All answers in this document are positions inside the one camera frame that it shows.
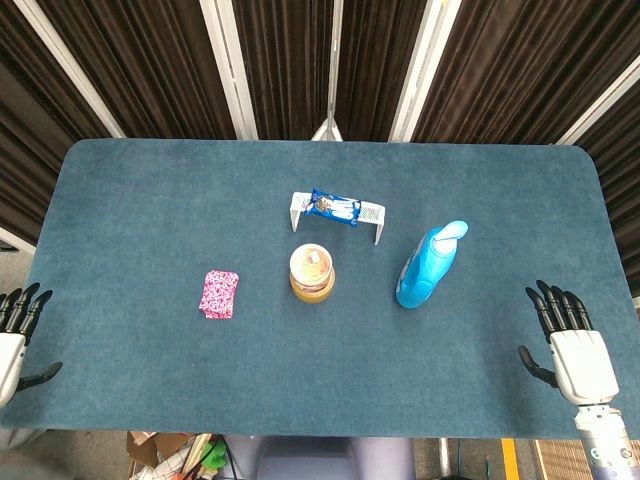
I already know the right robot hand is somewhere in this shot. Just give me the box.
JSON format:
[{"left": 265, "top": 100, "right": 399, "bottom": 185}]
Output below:
[{"left": 517, "top": 279, "right": 620, "bottom": 405}]

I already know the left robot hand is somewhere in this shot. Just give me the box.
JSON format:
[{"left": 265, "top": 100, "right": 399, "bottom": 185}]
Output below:
[{"left": 0, "top": 282, "right": 64, "bottom": 407}]

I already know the woven tan floor mat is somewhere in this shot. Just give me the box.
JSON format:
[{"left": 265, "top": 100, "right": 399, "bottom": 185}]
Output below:
[{"left": 534, "top": 439, "right": 592, "bottom": 480}]

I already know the brown cardboard box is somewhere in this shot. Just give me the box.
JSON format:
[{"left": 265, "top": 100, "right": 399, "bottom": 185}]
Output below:
[{"left": 125, "top": 430, "right": 201, "bottom": 480}]

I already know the blue detergent bottle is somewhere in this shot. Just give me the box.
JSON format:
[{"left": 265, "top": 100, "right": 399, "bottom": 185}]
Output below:
[{"left": 395, "top": 219, "right": 470, "bottom": 310}]

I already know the dark brown curtain panel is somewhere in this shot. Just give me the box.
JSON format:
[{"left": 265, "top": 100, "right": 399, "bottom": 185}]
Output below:
[
  {"left": 579, "top": 84, "right": 640, "bottom": 301},
  {"left": 412, "top": 0, "right": 640, "bottom": 146},
  {"left": 0, "top": 0, "right": 109, "bottom": 246},
  {"left": 37, "top": 0, "right": 236, "bottom": 140},
  {"left": 232, "top": 0, "right": 431, "bottom": 144}
]

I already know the blue felt table mat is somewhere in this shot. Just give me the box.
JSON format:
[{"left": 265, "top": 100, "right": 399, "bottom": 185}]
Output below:
[{"left": 0, "top": 138, "right": 640, "bottom": 441}]

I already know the green plastic item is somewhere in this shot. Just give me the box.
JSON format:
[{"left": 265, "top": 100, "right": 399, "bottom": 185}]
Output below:
[{"left": 199, "top": 438, "right": 227, "bottom": 472}]

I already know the small white mesh rack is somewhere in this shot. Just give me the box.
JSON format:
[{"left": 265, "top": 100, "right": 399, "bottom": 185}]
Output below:
[{"left": 289, "top": 191, "right": 387, "bottom": 246}]

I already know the blue cookie package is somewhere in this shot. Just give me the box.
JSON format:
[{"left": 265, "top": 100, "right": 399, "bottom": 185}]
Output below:
[{"left": 304, "top": 187, "right": 363, "bottom": 229}]

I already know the grey purple robot torso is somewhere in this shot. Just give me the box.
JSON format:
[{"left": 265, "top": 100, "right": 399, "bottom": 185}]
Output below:
[{"left": 224, "top": 434, "right": 416, "bottom": 480}]

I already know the thin white stand pole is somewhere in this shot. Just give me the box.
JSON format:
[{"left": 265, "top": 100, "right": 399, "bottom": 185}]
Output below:
[{"left": 310, "top": 0, "right": 344, "bottom": 142}]

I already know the white metal frame post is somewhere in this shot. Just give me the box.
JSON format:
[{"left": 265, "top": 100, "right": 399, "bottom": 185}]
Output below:
[
  {"left": 12, "top": 0, "right": 126, "bottom": 139},
  {"left": 554, "top": 64, "right": 640, "bottom": 147},
  {"left": 199, "top": 0, "right": 259, "bottom": 141},
  {"left": 388, "top": 0, "right": 462, "bottom": 144}
]

